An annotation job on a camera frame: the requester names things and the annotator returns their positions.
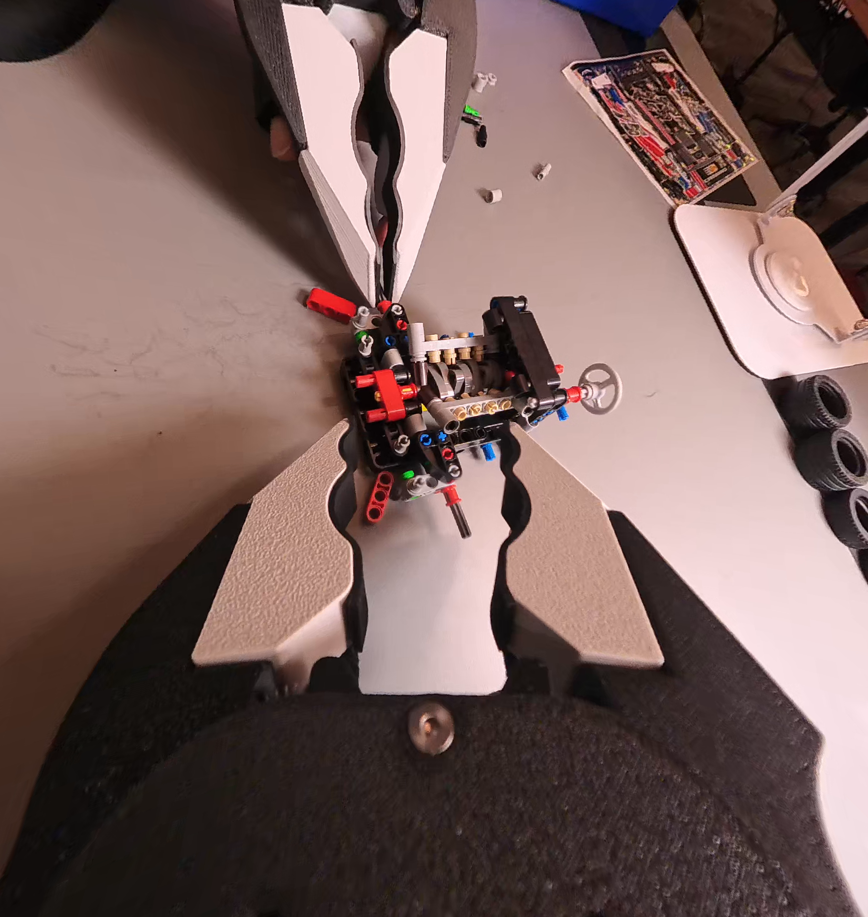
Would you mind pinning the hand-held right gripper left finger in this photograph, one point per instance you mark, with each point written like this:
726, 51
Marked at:
283, 573

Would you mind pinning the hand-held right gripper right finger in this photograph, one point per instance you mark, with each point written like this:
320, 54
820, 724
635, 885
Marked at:
577, 580

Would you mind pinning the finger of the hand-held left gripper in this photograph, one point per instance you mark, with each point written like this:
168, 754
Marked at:
423, 107
326, 93

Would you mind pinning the red lego beam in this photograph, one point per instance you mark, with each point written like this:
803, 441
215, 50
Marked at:
380, 496
330, 302

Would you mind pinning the lego car chassis assembly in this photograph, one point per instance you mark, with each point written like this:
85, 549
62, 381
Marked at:
520, 351

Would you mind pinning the green and black lego piece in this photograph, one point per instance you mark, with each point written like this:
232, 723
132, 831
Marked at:
472, 113

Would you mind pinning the light grey lego connector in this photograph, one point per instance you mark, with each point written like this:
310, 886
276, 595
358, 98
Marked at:
484, 80

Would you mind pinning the grey lego tube connector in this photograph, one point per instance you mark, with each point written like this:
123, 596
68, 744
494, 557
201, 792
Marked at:
491, 195

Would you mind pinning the lego sticker sheet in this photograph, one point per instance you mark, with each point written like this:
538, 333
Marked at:
663, 122

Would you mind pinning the person's left hand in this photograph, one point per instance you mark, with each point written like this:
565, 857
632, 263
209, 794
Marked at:
285, 143

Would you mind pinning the blue plastic parts bin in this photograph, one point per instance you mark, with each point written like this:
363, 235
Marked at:
620, 14

